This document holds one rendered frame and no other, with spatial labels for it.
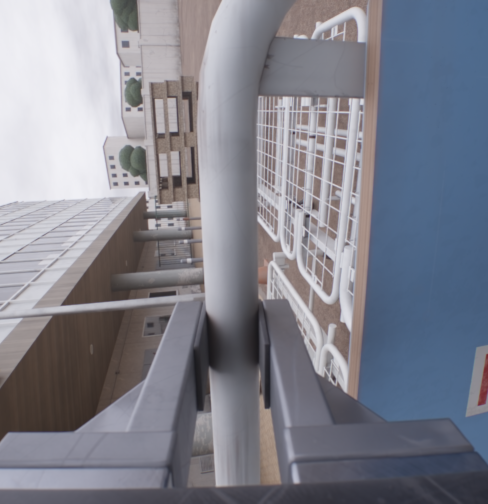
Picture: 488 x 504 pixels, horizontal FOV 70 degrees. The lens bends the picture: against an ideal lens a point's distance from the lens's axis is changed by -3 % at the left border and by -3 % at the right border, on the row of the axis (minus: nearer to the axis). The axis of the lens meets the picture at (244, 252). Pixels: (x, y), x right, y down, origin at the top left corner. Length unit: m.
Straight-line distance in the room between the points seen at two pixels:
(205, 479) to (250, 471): 8.04
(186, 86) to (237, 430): 3.74
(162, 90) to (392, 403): 3.70
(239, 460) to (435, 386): 0.10
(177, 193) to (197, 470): 6.04
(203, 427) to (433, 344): 5.83
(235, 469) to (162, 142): 3.70
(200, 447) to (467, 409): 5.85
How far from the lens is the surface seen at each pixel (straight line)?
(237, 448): 0.18
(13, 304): 9.48
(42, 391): 6.86
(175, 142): 3.82
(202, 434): 5.96
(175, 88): 3.81
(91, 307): 5.49
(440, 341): 0.19
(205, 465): 8.43
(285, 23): 3.44
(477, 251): 0.18
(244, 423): 0.17
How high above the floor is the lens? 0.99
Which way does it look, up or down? 11 degrees down
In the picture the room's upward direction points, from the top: 94 degrees counter-clockwise
